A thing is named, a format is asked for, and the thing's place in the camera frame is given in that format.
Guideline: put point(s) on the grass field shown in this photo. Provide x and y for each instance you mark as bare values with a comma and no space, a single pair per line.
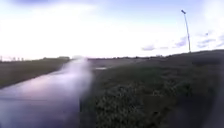
20,70
146,90

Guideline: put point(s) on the tall street lamp pole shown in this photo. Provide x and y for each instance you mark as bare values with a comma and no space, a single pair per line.
187,31

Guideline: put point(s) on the wet grey asphalt path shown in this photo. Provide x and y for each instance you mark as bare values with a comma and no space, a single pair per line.
40,100

